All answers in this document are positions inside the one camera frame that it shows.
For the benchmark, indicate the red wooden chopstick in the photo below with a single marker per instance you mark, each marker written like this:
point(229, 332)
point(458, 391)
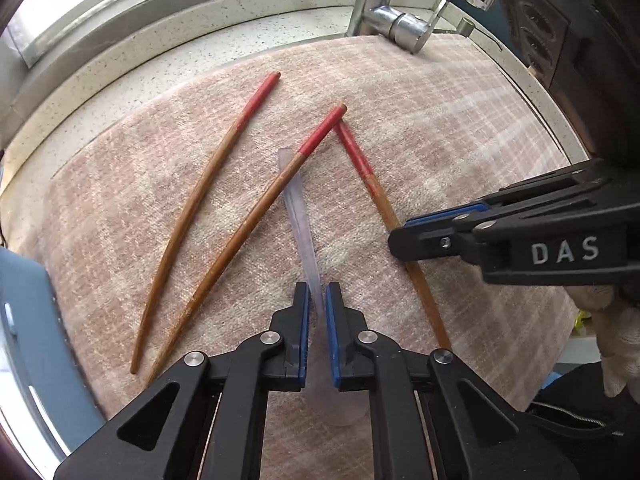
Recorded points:
point(355, 152)
point(261, 95)
point(322, 130)

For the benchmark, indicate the checked beige cloth mat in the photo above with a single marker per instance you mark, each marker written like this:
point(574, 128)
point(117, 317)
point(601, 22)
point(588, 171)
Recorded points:
point(450, 110)

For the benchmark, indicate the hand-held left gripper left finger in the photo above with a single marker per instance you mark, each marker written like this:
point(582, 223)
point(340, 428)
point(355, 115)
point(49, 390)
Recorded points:
point(301, 335)

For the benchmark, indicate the translucent plastic spoon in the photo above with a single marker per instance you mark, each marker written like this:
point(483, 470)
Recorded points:
point(300, 220)

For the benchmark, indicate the person's right hand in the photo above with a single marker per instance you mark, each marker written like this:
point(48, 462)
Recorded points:
point(617, 340)

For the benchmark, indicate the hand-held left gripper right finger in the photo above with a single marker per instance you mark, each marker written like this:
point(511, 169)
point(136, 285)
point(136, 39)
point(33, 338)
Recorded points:
point(334, 340)

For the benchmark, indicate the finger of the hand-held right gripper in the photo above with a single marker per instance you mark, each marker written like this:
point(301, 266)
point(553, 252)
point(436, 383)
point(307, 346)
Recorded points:
point(445, 214)
point(430, 245)

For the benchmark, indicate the chrome faucet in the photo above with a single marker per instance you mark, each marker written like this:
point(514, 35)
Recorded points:
point(395, 20)

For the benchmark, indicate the blue plastic basket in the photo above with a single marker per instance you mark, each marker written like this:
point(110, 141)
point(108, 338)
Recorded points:
point(45, 335)

